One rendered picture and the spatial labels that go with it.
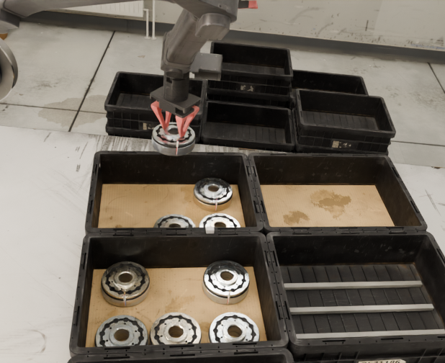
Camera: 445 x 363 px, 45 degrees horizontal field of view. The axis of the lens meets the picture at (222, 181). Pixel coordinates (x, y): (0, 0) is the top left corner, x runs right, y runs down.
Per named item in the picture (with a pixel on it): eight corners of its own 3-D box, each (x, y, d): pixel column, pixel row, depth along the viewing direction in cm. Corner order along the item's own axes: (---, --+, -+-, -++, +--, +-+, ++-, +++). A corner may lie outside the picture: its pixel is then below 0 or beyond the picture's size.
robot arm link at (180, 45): (205, -58, 72) (197, 21, 72) (245, -51, 74) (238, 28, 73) (162, 30, 114) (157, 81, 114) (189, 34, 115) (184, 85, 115)
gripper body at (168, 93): (166, 90, 129) (167, 62, 125) (201, 105, 125) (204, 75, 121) (149, 100, 125) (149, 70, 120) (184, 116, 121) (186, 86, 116)
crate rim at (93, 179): (84, 240, 119) (83, 232, 118) (95, 157, 142) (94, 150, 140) (263, 238, 124) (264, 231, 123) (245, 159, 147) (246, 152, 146)
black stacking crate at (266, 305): (74, 390, 102) (68, 356, 95) (88, 270, 125) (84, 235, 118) (279, 380, 108) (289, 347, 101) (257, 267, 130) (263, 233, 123)
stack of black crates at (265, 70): (201, 147, 279) (207, 68, 251) (204, 116, 303) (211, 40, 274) (278, 154, 281) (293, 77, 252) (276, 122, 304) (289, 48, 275)
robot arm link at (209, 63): (168, 28, 110) (164, 70, 110) (225, 34, 111) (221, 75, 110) (171, 45, 122) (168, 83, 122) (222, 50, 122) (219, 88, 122)
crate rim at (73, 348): (68, 362, 96) (67, 354, 95) (84, 240, 119) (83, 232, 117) (288, 353, 102) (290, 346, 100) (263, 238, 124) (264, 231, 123)
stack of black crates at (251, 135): (196, 197, 249) (200, 137, 227) (200, 158, 272) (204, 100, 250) (282, 205, 250) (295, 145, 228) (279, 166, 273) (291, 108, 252)
